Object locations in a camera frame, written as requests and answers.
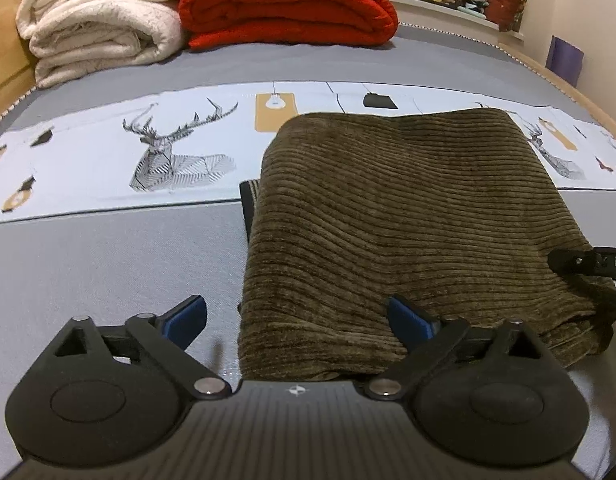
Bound white printed bed runner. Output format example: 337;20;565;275
0;81;616;223

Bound wooden bed frame rail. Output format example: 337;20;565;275
496;39;616;146

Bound cream folded blanket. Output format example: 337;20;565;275
16;0;186;89

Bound purple box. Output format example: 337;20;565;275
546;36;585;87

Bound red folded quilt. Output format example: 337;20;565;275
179;0;398;51

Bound dark brown corduroy pants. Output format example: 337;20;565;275
238;107;616;380

